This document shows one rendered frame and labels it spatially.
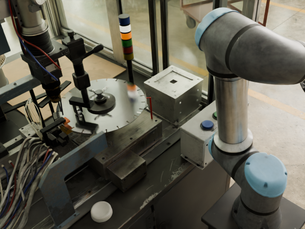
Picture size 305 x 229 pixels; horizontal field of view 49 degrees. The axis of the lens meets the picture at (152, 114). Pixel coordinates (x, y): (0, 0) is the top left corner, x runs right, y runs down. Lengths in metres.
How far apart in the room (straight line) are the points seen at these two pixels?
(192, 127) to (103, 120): 0.32
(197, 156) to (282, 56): 0.62
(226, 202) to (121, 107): 0.49
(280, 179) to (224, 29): 0.45
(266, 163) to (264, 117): 1.71
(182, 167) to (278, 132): 1.43
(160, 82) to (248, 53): 0.77
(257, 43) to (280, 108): 2.13
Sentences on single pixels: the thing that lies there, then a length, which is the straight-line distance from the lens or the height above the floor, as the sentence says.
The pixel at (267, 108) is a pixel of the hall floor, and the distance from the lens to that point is 2.79.
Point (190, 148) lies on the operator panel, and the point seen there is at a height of 0.82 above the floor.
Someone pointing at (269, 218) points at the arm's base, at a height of 0.82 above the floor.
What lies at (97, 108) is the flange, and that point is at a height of 0.96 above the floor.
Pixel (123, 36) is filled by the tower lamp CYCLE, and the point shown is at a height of 1.08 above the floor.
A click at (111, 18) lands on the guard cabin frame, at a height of 1.00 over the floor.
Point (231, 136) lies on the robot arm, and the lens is 0.98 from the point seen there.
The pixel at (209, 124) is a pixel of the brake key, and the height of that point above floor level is 0.91.
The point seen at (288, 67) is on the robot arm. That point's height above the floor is 1.33.
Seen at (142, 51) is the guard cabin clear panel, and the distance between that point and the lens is 1.71.
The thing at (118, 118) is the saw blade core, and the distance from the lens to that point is 1.18.
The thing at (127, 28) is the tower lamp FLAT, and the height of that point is 1.11.
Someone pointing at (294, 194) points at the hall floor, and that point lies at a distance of 2.24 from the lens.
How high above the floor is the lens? 1.70
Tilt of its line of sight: 40 degrees down
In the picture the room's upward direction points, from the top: 4 degrees counter-clockwise
